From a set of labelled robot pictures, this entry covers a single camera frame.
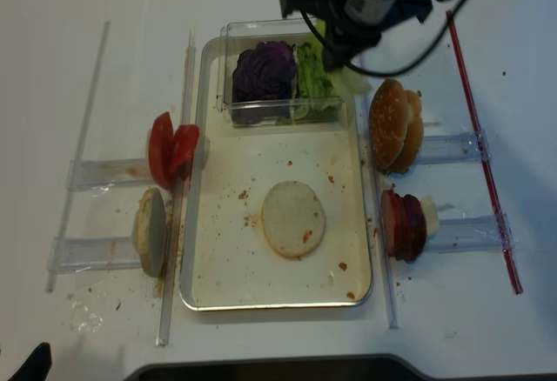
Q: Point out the purple cabbage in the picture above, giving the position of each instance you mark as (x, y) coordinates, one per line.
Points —
(264, 73)

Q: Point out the bread clear holder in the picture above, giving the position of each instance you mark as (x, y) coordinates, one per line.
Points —
(93, 254)

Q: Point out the black object bottom left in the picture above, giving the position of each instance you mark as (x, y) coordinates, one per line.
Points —
(37, 366)

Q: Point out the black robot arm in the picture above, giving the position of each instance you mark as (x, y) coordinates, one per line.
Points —
(354, 26)

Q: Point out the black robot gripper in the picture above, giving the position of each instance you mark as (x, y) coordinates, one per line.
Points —
(353, 26)

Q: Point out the silver metal tray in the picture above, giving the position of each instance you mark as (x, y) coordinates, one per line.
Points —
(227, 263)

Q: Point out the rear meat patty slice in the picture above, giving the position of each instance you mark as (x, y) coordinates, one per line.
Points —
(415, 229)

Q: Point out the sesame top bun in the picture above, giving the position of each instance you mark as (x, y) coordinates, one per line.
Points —
(390, 114)

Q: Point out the clear plastic container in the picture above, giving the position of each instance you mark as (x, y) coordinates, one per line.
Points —
(238, 37)

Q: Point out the meat patty slice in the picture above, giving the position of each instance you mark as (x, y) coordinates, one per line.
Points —
(415, 229)
(394, 222)

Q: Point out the left tomato slice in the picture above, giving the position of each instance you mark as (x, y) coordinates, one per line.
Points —
(160, 149)

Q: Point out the tomato slice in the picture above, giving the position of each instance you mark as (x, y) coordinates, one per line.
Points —
(160, 149)
(184, 145)

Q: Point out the pale bread slice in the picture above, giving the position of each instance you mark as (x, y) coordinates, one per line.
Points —
(149, 232)

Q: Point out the tomato clear holder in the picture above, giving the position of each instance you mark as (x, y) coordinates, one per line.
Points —
(90, 175)

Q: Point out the meat clear holder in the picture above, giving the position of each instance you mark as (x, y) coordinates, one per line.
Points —
(486, 233)

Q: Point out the red plastic rod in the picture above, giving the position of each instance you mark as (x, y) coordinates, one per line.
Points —
(503, 227)

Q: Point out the green lettuce leaf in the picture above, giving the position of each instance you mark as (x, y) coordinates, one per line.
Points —
(345, 82)

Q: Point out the inner left clear rail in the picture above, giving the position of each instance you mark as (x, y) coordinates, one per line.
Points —
(173, 239)

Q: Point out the bottom bun slice on tray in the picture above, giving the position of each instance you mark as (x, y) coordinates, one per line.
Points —
(293, 219)

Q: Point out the green lettuce in container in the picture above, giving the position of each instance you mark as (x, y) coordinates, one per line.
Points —
(320, 101)

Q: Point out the white cheese slice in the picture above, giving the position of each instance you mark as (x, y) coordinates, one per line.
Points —
(430, 214)

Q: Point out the bun clear holder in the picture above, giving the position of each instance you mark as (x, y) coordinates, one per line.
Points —
(466, 147)

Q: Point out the right tomato slice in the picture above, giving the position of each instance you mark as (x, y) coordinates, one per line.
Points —
(184, 145)

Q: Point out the rear plain bun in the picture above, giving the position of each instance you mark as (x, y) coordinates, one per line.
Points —
(414, 136)

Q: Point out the far left clear rail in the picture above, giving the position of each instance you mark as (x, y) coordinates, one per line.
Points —
(68, 201)

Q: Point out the front meat patty slice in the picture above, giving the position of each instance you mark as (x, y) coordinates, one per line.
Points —
(394, 222)

